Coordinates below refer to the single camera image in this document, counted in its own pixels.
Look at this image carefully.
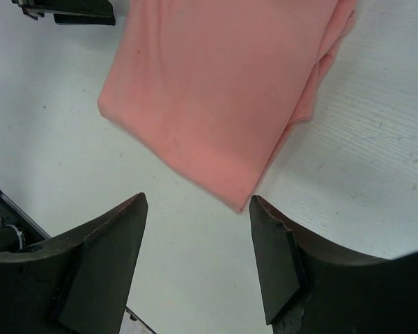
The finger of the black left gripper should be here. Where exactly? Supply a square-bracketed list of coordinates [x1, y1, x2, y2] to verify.
[12, 0, 116, 25]

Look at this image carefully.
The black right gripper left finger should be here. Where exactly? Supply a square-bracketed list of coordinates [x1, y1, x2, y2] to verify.
[0, 193, 148, 333]

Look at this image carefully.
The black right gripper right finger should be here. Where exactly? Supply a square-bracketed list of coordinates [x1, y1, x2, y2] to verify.
[249, 196, 418, 333]

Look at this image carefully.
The salmon orange t shirt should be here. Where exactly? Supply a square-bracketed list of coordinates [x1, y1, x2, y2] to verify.
[98, 1, 357, 212]

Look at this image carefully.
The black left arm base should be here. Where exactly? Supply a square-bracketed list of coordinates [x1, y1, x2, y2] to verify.
[0, 191, 50, 247]

